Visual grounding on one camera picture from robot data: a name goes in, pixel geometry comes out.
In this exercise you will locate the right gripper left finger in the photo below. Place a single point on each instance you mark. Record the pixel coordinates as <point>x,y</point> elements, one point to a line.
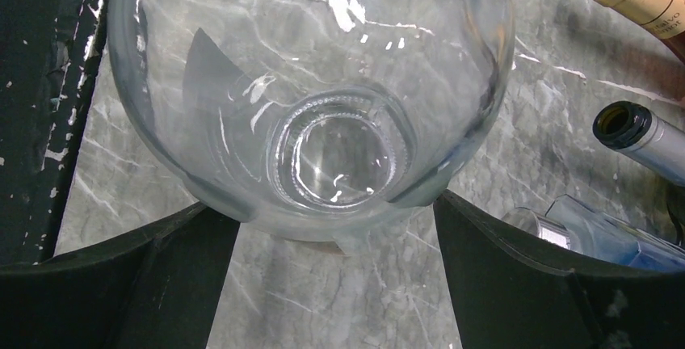
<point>157,286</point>

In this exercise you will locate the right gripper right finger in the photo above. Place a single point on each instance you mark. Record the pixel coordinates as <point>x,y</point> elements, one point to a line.
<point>510,289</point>

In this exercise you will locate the clear bottle dark neck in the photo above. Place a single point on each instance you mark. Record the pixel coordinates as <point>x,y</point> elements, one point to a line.
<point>320,121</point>

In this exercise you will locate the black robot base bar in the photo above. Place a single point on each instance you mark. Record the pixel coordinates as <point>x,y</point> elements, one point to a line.
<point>50,57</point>

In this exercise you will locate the blue tinted clear bottle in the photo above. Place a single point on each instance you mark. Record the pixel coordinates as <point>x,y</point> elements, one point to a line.
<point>571,224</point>

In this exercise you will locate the lower bottle silver cap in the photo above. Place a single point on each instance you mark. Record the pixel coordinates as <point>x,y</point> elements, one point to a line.
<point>636,132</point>

